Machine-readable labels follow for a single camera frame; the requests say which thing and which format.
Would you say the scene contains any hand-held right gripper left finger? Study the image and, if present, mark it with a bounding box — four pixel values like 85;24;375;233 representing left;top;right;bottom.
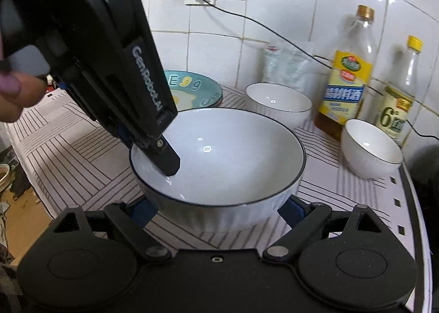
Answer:
51;200;174;264

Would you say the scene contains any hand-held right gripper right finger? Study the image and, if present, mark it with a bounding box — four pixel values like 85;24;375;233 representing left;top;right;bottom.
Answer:
262;196;383;264

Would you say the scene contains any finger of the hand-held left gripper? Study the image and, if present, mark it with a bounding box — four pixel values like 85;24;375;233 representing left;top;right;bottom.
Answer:
132;135;181;177
115;120;145;149

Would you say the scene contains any white bowl black rim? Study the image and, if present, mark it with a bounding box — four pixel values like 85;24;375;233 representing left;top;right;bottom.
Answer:
340;118;403;180
245;83;313;130
129;108;307;233

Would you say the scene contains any person's left hand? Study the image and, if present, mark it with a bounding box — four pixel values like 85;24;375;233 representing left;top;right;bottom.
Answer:
0;35;47;123

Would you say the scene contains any striped tablecloth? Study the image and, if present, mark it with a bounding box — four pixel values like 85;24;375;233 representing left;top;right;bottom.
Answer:
7;81;433;313

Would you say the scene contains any blue fried egg plate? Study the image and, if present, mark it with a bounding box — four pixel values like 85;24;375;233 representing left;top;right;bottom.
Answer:
163;70;223;110

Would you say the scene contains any cooking wine bottle yellow label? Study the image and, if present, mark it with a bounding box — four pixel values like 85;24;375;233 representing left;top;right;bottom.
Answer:
314;5;375;141

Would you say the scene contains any clear plastic bag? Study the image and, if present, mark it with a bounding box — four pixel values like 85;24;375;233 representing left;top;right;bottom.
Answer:
262;41;314;92

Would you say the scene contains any clear vinegar bottle yellow cap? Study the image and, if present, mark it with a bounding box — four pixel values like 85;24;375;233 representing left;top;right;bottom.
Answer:
372;36;424;147

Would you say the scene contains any black cable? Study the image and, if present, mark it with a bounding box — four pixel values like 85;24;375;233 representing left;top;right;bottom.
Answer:
170;0;439;140

